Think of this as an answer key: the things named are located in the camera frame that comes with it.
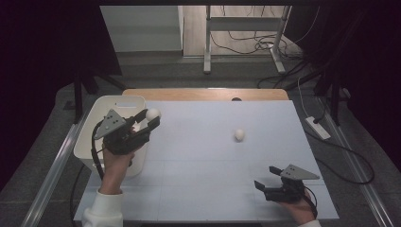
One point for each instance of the person's right hand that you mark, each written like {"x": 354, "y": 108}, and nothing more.
{"x": 302, "y": 212}

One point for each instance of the black stand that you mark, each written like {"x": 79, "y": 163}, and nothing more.
{"x": 78, "y": 94}
{"x": 334, "y": 101}

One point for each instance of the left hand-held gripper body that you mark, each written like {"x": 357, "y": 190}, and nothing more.
{"x": 110, "y": 124}

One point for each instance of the white board sheet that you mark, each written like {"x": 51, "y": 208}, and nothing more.
{"x": 195, "y": 142}

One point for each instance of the black curtain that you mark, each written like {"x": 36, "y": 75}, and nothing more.
{"x": 38, "y": 47}
{"x": 372, "y": 47}

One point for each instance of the person's left hand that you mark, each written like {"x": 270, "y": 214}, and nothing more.
{"x": 115, "y": 170}

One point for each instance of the wooden table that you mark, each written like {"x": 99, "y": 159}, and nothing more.
{"x": 189, "y": 94}

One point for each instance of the white ping-pong ball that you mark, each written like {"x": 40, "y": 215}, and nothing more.
{"x": 153, "y": 114}
{"x": 239, "y": 135}

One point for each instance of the white power strip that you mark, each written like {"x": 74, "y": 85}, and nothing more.
{"x": 318, "y": 128}

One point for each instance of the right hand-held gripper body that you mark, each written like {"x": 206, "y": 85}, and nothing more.
{"x": 296, "y": 173}

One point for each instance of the white plastic bin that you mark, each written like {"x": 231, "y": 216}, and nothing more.
{"x": 104, "y": 105}

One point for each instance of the white metal desk frame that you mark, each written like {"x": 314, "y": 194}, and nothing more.
{"x": 242, "y": 23}

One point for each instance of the aluminium rail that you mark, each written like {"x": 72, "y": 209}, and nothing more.
{"x": 53, "y": 176}
{"x": 362, "y": 176}

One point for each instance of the white cabinet panel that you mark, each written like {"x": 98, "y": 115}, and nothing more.
{"x": 142, "y": 28}

